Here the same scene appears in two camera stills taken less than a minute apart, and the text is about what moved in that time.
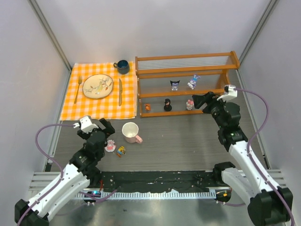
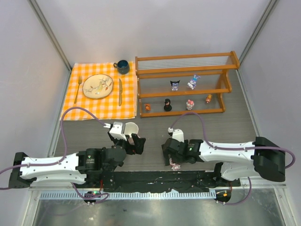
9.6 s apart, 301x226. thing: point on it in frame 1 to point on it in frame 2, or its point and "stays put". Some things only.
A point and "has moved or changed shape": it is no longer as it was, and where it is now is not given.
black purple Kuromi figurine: (174, 85) stays put
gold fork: (80, 80) stays put
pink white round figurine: (110, 147) has moved or changed shape
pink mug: (130, 130) stays put
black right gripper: (207, 103) to (171, 149)
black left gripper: (94, 131) to (131, 146)
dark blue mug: (123, 67) stays put
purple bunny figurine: (192, 83) stays put
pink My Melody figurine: (189, 104) stays put
